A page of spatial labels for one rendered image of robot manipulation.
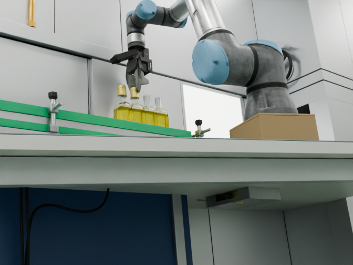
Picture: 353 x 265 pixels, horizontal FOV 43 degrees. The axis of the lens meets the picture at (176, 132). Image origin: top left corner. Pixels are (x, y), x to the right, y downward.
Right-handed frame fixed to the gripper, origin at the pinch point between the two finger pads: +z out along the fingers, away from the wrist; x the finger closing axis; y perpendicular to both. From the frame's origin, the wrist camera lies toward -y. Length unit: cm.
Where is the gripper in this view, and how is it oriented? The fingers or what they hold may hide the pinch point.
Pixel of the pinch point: (134, 90)
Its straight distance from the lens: 178.8
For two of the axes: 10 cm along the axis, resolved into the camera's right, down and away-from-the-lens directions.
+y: 7.7, 1.3, 6.3
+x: -6.4, 2.7, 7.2
